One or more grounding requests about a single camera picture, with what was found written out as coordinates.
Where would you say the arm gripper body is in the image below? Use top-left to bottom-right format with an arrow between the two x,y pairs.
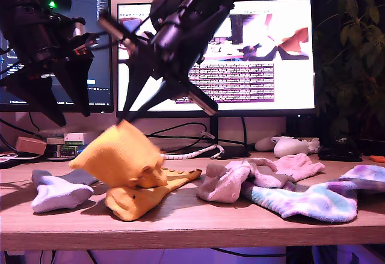
0,26 -> 100,90
97,13 -> 220,117

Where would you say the orange ruffled sock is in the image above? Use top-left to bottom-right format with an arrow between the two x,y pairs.
104,168 -> 203,222
68,120 -> 168,190

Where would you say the white pale blue sock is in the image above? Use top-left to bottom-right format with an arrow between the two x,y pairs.
31,168 -> 100,213

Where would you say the small brown box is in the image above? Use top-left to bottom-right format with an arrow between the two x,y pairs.
14,137 -> 48,156

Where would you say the white green-labelled box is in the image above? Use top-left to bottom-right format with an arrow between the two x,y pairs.
63,133 -> 88,147

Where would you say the dark green-labelled box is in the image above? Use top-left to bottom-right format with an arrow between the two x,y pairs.
45,144 -> 79,159

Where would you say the black patterned pad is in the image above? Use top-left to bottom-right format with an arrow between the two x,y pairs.
0,152 -> 46,170

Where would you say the monitor showing dark code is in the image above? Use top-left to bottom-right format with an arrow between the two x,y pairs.
0,0 -> 114,114

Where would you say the white rounded controller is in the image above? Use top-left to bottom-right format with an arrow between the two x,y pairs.
254,137 -> 276,153

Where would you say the pink fluffy sock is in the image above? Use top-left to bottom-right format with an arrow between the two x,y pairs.
264,152 -> 327,184
196,159 -> 291,204

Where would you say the monitor showing white windows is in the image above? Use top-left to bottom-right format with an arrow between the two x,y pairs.
115,0 -> 316,160

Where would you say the white game controller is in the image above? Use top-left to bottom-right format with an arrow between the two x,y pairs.
272,137 -> 320,159

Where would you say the green potted plant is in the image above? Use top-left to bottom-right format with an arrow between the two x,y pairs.
312,0 -> 385,153

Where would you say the black flat case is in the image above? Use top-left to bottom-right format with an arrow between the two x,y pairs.
317,146 -> 364,163

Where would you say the pastel tie-dye sock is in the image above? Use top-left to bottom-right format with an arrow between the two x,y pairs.
240,180 -> 359,224
326,164 -> 385,192

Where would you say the black code monitor cable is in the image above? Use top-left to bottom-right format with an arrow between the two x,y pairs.
28,112 -> 40,132

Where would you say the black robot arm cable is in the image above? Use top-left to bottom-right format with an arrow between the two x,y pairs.
0,46 -> 28,80

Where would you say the slanting black cable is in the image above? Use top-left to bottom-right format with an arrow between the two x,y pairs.
0,118 -> 40,137

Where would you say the looped black desk cable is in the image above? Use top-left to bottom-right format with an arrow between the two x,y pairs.
146,121 -> 209,154

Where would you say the white spiral cable wrap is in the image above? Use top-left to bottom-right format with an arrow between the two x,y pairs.
159,144 -> 225,161

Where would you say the long black desk cable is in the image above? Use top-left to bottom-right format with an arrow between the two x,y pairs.
45,133 -> 250,161

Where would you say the black cable under table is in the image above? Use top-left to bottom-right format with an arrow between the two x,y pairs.
210,247 -> 286,259

